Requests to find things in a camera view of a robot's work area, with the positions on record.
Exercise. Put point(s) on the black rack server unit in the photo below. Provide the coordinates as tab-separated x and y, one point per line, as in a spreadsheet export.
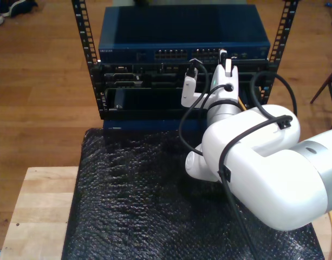
155	74

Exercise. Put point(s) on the black tray with red light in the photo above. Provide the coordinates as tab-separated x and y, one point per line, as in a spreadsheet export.
149	105

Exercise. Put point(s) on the blue flat rack unit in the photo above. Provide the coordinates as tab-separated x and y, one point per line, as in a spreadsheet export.
155	124

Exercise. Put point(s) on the small blue floor object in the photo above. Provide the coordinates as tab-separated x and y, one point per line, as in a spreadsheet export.
328	4

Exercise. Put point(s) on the black bubble mat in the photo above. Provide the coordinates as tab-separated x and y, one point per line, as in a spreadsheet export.
127	203

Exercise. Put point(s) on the dark shoe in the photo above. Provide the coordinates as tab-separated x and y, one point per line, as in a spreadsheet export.
19	6

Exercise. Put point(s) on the blue network switch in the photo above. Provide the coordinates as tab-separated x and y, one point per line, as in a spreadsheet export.
182	27

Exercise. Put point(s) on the black perforated rack post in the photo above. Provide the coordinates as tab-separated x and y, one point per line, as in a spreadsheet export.
85	35
283	27

